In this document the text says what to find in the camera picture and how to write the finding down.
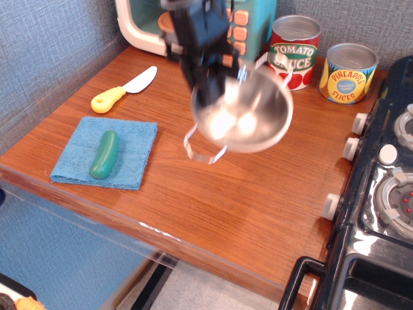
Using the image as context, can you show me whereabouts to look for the pineapple slices can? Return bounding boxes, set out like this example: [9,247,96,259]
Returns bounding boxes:
[319,43,379,105]

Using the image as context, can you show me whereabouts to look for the white stove knob top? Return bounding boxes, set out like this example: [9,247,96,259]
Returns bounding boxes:
[352,113,368,136]

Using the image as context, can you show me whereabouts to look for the white stove knob middle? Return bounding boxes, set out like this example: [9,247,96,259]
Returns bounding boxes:
[342,138,359,161]

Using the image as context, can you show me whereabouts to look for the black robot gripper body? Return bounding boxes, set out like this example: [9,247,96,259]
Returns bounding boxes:
[163,1,239,76]

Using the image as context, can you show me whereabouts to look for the small steel two-handled pot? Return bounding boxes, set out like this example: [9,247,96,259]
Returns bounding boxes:
[183,54,294,165]

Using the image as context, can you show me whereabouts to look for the white stove knob bottom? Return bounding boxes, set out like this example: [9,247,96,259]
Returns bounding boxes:
[321,193,341,221]

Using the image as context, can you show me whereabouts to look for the teal toy microwave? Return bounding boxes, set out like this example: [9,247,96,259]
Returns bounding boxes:
[116,1,277,61]

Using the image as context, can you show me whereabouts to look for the yellow-handled toy knife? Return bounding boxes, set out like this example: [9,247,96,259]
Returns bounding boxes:
[90,66,157,114]

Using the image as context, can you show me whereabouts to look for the tomato sauce can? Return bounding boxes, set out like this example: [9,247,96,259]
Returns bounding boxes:
[268,15,321,90]

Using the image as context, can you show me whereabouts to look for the black toy stove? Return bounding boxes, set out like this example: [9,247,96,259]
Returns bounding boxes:
[279,56,412,309]

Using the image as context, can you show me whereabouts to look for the green toy cucumber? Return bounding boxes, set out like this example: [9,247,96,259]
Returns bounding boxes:
[89,130,119,179]

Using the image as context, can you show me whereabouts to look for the orange object bottom left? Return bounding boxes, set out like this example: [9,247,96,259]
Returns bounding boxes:
[1,293,46,310]

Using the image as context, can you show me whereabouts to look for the white stove knob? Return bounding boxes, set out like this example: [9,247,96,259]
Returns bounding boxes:
[342,138,359,161]
[321,193,341,221]
[352,113,368,136]

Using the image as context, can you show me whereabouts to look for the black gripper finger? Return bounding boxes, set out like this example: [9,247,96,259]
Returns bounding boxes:
[196,69,227,107]
[180,59,207,93]

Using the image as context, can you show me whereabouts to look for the blue folded cloth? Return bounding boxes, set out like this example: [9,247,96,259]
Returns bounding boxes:
[50,116,157,191]

